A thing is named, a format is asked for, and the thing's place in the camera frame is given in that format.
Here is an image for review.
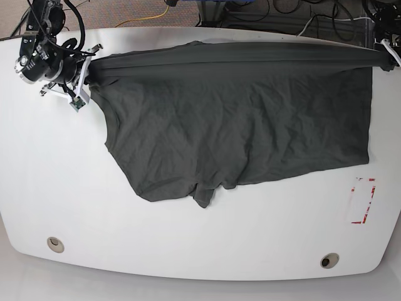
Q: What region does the red tape rectangle marking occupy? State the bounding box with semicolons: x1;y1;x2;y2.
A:
347;177;377;224

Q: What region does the white cable on floor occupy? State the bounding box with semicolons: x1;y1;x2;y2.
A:
296;13;382;38

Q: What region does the dark grey t-shirt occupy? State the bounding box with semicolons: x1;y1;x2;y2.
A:
88;41;388;208

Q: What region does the table cable grommet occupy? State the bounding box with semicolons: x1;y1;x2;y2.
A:
320;253;340;269
46;237;65;253

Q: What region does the right table cable grommet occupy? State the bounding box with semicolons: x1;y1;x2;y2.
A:
320;253;340;269

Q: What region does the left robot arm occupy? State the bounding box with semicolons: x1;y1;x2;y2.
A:
361;1;400;67

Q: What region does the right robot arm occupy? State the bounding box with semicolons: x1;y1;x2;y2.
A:
16;1;90;85

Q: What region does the left table cable grommet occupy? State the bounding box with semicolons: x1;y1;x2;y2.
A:
46;237;65;253

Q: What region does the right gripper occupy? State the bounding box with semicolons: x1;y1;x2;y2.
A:
55;59;82;84

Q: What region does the yellow cable on floor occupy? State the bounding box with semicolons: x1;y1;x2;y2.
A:
114;4;172;28

